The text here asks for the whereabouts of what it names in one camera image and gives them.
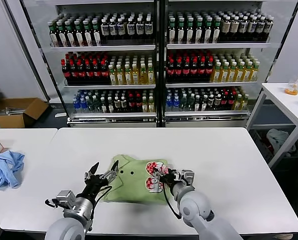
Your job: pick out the open brown cardboard box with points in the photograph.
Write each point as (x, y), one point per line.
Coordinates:
(31, 107)

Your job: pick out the small blue water bottle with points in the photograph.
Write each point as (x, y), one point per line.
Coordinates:
(169, 104)
(83, 106)
(75, 106)
(175, 104)

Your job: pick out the glass cabinet door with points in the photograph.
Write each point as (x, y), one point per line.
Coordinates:
(34, 37)
(276, 37)

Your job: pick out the light green t-shirt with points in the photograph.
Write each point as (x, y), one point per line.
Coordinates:
(134, 187)

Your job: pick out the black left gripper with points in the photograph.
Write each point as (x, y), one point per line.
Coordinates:
(95, 187)

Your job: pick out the crumpled light blue cloth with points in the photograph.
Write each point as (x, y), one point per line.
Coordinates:
(4, 170)

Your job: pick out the bundle of metal brackets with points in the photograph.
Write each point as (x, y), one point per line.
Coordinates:
(12, 111)

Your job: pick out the small red cap cola bottle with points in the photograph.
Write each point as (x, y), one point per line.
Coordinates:
(230, 101)
(224, 102)
(138, 105)
(131, 105)

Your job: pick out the small clear green bottle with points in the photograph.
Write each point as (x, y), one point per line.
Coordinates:
(190, 103)
(183, 103)
(96, 106)
(89, 106)

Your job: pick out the green cap dark bottle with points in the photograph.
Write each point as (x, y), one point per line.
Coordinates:
(216, 32)
(70, 37)
(180, 33)
(53, 37)
(79, 37)
(171, 33)
(96, 37)
(198, 33)
(88, 37)
(207, 33)
(62, 37)
(189, 33)

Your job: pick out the small dark white label bottle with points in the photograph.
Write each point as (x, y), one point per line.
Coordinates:
(117, 105)
(197, 104)
(103, 106)
(110, 106)
(124, 105)
(217, 102)
(203, 104)
(210, 103)

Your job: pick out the white metal shelf board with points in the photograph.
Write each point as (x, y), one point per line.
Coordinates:
(204, 114)
(214, 46)
(109, 86)
(209, 84)
(114, 115)
(101, 48)

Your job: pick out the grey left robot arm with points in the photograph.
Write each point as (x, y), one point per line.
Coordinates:
(64, 227)

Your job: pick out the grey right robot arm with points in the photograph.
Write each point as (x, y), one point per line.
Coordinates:
(196, 207)

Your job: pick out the white cap navy label bottle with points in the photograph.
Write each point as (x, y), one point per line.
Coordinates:
(139, 29)
(242, 27)
(267, 26)
(104, 30)
(251, 26)
(113, 30)
(259, 26)
(121, 29)
(148, 28)
(130, 29)

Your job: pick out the glass jar with orange liquid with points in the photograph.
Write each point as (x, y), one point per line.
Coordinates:
(291, 91)

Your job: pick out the white cap beige label bottle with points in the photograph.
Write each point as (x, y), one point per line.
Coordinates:
(225, 27)
(234, 27)

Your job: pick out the white side table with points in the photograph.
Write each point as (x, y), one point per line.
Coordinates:
(276, 93)

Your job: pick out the white paper scrap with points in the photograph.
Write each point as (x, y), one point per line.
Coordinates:
(60, 115)

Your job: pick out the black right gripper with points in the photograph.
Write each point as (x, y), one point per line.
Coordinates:
(174, 178)

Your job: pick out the small yellow drink bottle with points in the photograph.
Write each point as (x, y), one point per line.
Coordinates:
(244, 102)
(144, 106)
(237, 103)
(151, 106)

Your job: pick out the pale crumpled cloth pile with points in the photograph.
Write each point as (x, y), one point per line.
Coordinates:
(276, 140)

